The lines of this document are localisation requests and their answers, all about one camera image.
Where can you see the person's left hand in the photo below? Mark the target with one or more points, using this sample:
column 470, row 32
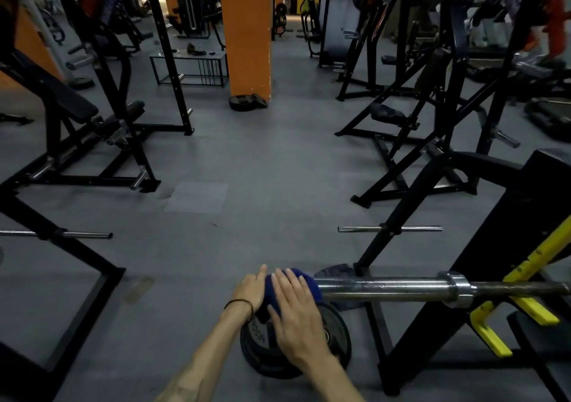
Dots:
column 252, row 290

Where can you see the person's right hand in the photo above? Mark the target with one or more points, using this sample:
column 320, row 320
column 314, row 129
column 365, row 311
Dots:
column 299, row 326

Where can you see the blue cleaning cloth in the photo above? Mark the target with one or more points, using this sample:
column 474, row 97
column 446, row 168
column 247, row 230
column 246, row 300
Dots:
column 316, row 291

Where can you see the steel barbell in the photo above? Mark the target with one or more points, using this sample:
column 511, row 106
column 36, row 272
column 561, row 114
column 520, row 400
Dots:
column 392, row 286

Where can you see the person's left forearm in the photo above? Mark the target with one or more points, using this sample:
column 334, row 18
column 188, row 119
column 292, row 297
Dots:
column 209, row 361

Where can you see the black grip-hole weight plate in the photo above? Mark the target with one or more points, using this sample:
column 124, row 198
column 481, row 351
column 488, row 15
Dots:
column 337, row 326

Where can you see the black weight plate white lettering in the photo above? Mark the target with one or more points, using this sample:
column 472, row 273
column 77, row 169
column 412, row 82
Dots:
column 258, row 348

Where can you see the grey cloth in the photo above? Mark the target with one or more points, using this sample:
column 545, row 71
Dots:
column 334, row 270

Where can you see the small black weight plate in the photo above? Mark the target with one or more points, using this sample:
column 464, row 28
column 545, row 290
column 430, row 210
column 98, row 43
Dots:
column 260, row 100
column 241, row 103

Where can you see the black squat rack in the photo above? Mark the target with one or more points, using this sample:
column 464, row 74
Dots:
column 173, row 67

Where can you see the black bench press rack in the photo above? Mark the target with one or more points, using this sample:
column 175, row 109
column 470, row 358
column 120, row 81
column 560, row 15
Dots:
column 513, row 219

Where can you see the yellow bar hook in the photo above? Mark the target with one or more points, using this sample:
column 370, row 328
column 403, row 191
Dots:
column 542, row 252

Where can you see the wide orange pillar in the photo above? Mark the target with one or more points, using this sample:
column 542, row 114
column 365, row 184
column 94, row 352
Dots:
column 245, row 36

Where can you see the black incline bench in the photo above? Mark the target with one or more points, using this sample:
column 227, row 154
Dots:
column 53, row 94

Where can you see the black plate tree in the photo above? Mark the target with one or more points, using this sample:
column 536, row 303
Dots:
column 281, row 11

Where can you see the grey panel weight machine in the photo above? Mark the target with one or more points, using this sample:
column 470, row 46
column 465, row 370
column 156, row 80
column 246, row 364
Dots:
column 341, row 22

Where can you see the black and red lever machine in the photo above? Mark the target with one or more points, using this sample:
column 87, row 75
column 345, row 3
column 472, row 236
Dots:
column 452, row 85

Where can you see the black rack base frame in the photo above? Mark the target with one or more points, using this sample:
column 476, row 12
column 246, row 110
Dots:
column 89, row 259

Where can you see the black plate-loaded machine frame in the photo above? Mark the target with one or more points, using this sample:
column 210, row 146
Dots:
column 372, row 49

